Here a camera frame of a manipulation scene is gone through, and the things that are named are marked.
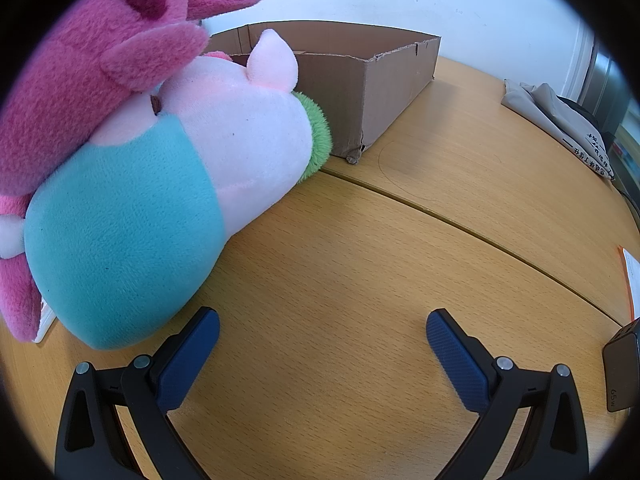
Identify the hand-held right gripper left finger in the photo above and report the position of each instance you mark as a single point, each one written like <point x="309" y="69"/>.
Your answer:
<point x="187" y="360"/>

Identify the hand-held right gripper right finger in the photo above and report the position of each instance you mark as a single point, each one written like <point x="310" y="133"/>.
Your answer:
<point x="457" y="360"/>

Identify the pig plush toy teal body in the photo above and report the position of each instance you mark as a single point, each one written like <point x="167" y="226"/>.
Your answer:
<point x="125" y="240"/>

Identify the brown cardboard box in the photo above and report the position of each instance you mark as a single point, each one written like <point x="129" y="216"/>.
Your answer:
<point x="380" y="95"/>

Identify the large pink plush toy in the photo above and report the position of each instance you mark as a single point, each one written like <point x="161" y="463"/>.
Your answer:
<point x="75" y="85"/>

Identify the white book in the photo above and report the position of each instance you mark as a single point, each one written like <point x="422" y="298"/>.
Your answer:
<point x="44" y="327"/>

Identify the black cube charger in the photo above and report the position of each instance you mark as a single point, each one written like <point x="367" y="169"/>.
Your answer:
<point x="622" y="370"/>

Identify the white mouse pad orange edge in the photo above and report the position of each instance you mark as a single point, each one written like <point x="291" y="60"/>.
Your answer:
<point x="632" y="275"/>

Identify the green plush toy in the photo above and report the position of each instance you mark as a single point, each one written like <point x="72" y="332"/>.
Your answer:
<point x="320" y="135"/>

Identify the grey cloth bag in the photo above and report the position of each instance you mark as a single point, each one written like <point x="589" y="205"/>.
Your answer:
<point x="550" y="110"/>

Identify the black pouch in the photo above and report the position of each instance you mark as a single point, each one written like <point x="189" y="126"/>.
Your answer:
<point x="580" y="110"/>

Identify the metal framed glass door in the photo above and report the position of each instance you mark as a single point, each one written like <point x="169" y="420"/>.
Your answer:
<point x="607" y="90"/>

